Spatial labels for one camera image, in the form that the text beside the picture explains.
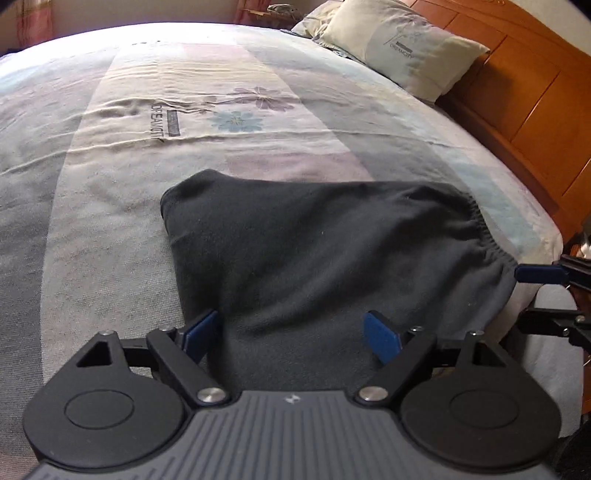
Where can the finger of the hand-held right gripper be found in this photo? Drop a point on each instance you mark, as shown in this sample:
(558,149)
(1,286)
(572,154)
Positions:
(540,273)
(549,321)

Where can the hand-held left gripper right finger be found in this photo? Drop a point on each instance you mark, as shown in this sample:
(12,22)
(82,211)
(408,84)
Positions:
(381,337)

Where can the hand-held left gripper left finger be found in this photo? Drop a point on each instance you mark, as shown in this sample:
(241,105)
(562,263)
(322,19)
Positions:
(203,332)

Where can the dark grey pants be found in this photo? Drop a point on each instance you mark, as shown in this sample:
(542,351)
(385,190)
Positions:
(323,240)

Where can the orange wooden headboard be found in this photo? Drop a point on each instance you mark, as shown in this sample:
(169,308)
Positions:
(531,92)

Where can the patchwork floral bed sheet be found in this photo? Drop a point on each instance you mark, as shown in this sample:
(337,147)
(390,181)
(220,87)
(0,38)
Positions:
(138,161)

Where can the cream printed pillow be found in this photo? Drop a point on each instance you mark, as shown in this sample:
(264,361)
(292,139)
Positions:
(406,50)

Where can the wooden bedside shelf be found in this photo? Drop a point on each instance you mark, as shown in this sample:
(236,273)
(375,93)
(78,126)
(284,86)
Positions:
(263,18)

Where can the cream pillow with grey edge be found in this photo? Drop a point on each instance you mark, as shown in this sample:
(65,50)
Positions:
(314,18)

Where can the pink striped curtain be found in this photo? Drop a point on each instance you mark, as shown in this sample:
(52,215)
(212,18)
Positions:
(32,21)
(249,9)

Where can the grey patterned bundle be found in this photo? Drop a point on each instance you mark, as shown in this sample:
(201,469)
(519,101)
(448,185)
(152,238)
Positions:
(282,9)

